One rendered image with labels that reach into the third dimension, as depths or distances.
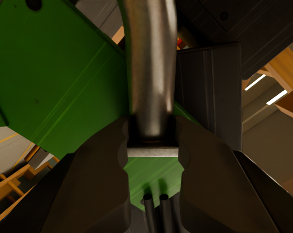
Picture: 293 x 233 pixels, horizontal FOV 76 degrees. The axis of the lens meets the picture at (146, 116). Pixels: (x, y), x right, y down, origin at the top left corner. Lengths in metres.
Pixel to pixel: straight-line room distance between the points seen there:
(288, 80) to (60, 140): 0.94
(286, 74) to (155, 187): 0.87
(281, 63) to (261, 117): 6.75
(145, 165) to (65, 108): 0.09
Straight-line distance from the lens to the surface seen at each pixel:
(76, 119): 0.17
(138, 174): 0.19
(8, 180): 5.96
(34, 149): 0.38
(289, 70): 1.00
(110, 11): 0.70
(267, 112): 7.72
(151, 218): 0.22
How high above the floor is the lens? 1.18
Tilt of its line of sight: 4 degrees up
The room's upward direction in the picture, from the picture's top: 135 degrees clockwise
